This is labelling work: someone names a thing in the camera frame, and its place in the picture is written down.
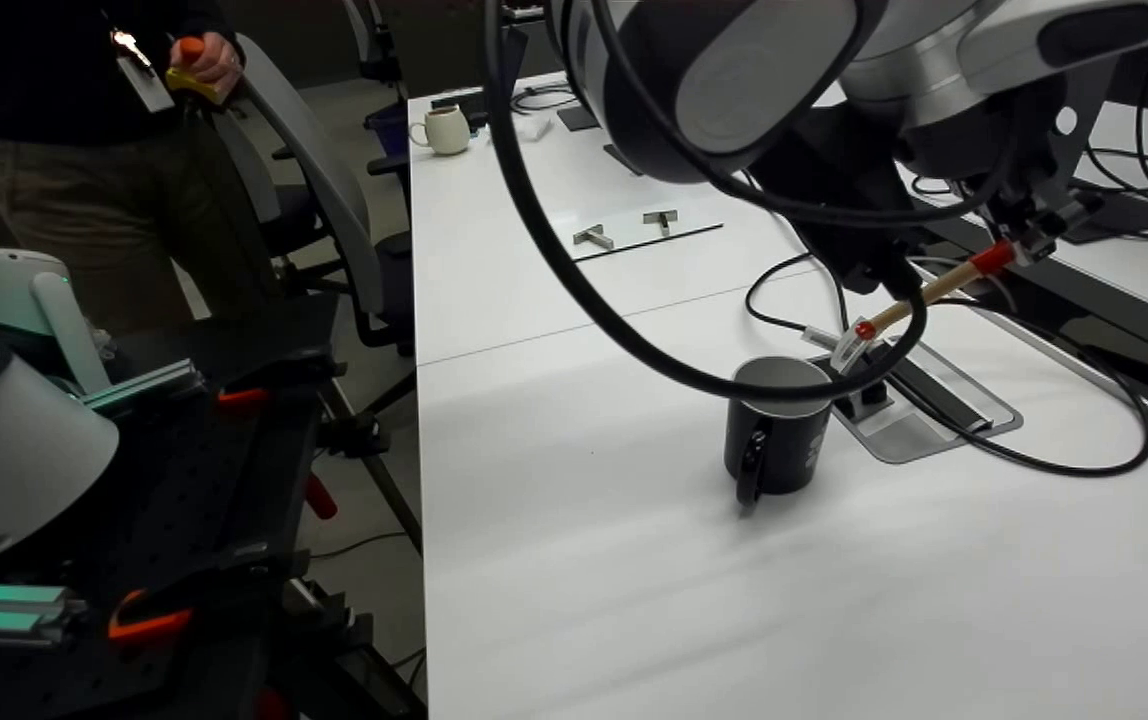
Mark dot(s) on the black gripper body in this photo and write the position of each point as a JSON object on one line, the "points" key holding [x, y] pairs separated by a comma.
{"points": [[870, 188]]}

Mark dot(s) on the miniature wooden bat red handle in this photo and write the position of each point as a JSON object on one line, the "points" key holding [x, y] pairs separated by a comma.
{"points": [[960, 274]]}

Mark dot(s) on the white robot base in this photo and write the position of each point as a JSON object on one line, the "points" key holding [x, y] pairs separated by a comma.
{"points": [[48, 442]]}

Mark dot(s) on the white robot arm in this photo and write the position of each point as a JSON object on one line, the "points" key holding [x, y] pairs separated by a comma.
{"points": [[814, 108]]}

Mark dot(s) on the black mug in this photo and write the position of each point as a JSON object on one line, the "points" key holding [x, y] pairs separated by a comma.
{"points": [[775, 446]]}

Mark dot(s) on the white mug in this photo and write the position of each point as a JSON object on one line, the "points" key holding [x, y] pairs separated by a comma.
{"points": [[448, 131]]}

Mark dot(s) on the person's hand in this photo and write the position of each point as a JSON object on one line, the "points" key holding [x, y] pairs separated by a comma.
{"points": [[207, 66]]}

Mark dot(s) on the grey T-shaped metal piece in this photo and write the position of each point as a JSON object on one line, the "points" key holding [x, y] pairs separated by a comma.
{"points": [[663, 221]]}

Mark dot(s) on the white flat board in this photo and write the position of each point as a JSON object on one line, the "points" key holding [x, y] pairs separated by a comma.
{"points": [[633, 236]]}

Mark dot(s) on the grey office chair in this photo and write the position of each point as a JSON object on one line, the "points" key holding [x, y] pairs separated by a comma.
{"points": [[373, 274]]}

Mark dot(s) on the person in dark clothes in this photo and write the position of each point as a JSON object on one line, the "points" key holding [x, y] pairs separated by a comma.
{"points": [[109, 175]]}

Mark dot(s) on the black mounting plate with clamps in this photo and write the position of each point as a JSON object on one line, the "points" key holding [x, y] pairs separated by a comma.
{"points": [[188, 592]]}

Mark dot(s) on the grey desk cable port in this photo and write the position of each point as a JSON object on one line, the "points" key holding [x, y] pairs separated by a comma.
{"points": [[920, 408]]}

